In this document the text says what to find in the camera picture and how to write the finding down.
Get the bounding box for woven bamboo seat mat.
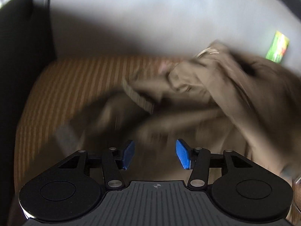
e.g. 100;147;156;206
14;56;301;224

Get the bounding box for brown khaki garment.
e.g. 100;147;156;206
54;43;300;181

